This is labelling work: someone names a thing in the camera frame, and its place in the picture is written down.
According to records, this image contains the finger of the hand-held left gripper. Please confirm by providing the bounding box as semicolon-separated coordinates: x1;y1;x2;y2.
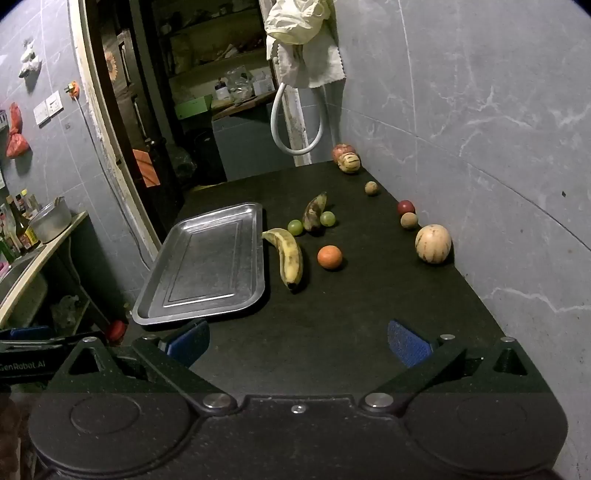
0;325;54;342

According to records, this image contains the white hose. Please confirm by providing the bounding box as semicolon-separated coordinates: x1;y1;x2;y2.
270;83;324;155

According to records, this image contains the white wall switch plate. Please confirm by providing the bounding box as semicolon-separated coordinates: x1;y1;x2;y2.
33;90;64;127

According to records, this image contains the white door frame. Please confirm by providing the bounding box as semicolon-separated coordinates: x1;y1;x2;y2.
76;0;162;252

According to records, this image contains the brown overripe banana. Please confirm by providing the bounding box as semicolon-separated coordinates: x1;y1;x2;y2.
302;192;328;232

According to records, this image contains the pale striped melon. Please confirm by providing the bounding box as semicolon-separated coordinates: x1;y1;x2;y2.
415;224;452;265

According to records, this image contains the metal sink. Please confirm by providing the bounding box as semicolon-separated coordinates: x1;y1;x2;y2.
0;251;47;324

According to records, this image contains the green box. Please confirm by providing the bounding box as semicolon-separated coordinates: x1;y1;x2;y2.
174;95;213;118

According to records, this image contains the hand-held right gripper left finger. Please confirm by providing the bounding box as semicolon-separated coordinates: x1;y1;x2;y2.
46;318;238;416

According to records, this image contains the white plastic bag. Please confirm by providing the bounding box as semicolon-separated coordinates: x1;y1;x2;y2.
18;41;42;78

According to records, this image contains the brown sauce bottle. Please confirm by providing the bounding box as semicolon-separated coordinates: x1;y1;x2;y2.
6;195;40;252

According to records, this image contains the cream cloth bag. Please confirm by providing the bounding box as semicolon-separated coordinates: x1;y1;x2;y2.
264;0;332;46

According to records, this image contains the white towel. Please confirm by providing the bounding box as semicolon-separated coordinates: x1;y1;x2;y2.
267;23;347;88

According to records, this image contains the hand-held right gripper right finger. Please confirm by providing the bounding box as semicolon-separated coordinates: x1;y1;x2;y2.
359;319;548;416

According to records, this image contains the grey cabinet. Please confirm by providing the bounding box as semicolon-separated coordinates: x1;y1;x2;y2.
211;102;296;182

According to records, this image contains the metal pot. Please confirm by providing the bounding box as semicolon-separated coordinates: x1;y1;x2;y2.
28;197;72;244

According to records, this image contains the yellow banana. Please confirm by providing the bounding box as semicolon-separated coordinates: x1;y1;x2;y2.
262;228;304;291

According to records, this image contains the orange board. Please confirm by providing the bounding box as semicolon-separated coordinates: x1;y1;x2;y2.
132;148;161;188

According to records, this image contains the grey power cable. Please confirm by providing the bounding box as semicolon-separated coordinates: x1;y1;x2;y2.
76;95;155;266

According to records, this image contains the pale kitchen counter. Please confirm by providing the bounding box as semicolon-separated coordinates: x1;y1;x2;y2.
0;211;89;324

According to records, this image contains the metal tray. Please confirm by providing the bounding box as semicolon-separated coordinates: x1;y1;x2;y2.
132;202;266;328

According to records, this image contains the orange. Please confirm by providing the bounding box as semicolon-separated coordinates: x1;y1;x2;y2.
317;245;343;270

